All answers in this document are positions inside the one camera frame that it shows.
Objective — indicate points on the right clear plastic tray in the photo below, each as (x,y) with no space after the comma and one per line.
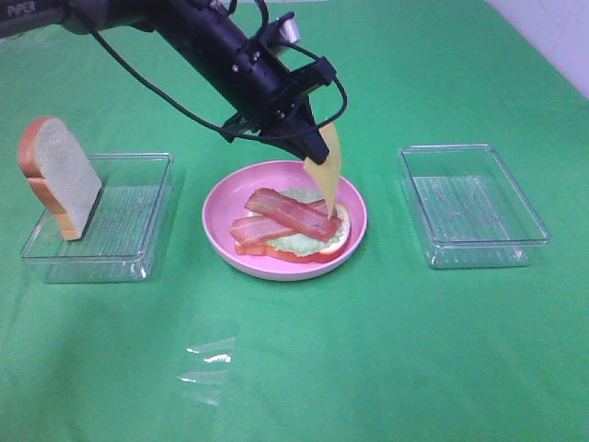
(468,209)

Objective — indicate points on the clear plastic tray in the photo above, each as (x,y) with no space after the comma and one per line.
(124,234)
(468,209)

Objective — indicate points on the green tablecloth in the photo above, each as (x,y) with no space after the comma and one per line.
(384,348)

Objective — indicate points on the green lettuce leaf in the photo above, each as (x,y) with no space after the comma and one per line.
(301,248)

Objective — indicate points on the clear tape patch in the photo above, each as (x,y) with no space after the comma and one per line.
(205,361)

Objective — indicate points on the left clear plastic tray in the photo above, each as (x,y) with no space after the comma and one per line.
(124,234)

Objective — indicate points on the yellow cheese slice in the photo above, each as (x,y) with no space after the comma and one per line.
(327,175)

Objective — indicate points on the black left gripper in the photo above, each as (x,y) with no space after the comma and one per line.
(272,101)

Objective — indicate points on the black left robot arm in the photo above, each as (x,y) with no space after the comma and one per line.
(195,29)

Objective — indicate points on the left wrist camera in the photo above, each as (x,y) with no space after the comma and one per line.
(285,29)

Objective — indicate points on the bread slice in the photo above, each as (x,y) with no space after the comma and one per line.
(293,226)
(59,173)

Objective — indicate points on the bacon strip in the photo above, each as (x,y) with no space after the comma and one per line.
(311,219)
(256,229)

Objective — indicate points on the pink round plate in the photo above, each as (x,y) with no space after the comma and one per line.
(226,202)

